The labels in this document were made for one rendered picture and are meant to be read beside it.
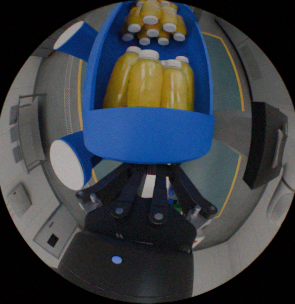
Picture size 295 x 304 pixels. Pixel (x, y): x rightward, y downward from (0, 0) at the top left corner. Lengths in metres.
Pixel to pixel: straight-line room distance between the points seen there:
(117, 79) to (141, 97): 0.08
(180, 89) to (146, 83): 0.07
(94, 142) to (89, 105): 0.05
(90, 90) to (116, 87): 0.09
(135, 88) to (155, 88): 0.03
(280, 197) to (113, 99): 0.68
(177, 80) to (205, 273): 5.02
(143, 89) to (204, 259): 5.01
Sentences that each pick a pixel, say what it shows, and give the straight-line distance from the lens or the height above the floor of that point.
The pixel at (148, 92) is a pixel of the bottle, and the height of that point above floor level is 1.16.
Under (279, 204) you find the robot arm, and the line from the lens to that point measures 0.57.
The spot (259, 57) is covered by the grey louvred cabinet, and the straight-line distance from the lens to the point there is 1.93.
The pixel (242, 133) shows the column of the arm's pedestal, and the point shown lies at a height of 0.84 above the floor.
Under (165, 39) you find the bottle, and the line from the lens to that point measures 0.44.
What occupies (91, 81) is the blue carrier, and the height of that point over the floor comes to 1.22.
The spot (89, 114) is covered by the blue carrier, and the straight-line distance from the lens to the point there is 0.15.
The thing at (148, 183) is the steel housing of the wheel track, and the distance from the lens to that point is 0.52.
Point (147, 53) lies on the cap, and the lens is 0.22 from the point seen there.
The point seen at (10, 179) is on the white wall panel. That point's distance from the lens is 3.33.
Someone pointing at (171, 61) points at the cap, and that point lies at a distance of 0.26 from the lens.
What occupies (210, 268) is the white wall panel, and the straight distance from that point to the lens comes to 5.02.
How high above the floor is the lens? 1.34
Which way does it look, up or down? 69 degrees down
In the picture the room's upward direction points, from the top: 160 degrees counter-clockwise
